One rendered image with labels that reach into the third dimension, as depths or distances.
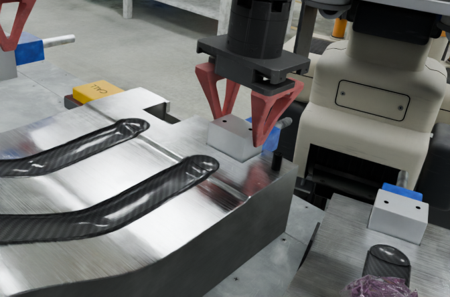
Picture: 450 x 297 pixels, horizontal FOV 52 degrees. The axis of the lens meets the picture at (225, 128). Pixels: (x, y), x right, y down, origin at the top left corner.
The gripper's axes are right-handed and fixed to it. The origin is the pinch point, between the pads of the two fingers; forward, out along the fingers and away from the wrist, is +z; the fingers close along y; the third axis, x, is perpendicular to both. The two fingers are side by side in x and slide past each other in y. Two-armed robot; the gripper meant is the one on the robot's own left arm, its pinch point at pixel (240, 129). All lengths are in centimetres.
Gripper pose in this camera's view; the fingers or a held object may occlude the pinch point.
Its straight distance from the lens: 50.5
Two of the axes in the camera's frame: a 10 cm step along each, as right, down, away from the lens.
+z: -1.3, 8.8, 4.5
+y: 7.6, 3.8, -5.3
